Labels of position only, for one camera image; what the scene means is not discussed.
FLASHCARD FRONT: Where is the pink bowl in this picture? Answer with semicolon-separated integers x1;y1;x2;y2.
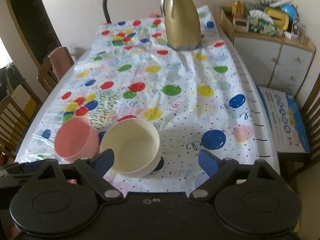
54;116;99;163

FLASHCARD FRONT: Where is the cream bowl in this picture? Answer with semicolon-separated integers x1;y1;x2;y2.
99;118;162;178

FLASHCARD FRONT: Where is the wooden chair black seat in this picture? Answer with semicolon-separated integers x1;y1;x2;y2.
1;82;42;160

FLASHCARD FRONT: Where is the balloon pattern tablecloth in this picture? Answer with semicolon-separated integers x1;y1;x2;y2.
16;6;279;193

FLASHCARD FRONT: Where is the wooden chair right side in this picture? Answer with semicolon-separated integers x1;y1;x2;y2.
285;76;320;181

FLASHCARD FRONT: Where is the blue printed cardboard box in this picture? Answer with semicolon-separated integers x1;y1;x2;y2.
257;86;310;153

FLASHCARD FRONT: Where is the wooden chair with towel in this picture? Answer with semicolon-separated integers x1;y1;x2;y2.
37;47;74;94

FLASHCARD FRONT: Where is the pink towel on chair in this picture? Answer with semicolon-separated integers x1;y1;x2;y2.
48;47;74;81

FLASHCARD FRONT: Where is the white drawer cabinet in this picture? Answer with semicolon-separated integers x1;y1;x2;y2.
232;33;316;97

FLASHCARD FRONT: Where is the gold thermos jug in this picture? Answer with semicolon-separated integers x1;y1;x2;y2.
160;0;201;50

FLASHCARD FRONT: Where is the yellow tissue box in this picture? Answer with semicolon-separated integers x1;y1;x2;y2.
264;7;289;31

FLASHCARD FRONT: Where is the blue globe ball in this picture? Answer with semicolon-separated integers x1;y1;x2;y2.
280;4;298;21

